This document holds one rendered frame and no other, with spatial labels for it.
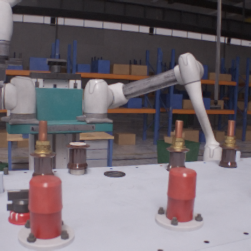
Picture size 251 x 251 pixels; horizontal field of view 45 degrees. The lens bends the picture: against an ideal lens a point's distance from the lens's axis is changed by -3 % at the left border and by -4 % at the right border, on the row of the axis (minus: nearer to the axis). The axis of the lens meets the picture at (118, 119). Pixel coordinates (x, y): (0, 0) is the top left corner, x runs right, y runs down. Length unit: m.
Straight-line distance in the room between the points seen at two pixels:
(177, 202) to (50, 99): 1.43
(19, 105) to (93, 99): 0.46
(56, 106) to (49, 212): 1.45
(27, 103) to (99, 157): 3.77
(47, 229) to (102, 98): 1.40
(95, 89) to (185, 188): 1.33
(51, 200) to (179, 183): 0.30
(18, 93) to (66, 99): 0.36
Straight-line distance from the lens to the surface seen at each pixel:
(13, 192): 0.78
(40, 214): 0.66
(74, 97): 2.09
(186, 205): 0.78
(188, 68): 1.85
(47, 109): 2.05
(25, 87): 1.86
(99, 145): 5.47
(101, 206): 0.89
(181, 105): 10.35
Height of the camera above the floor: 1.69
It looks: 6 degrees down
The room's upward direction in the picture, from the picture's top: 2 degrees clockwise
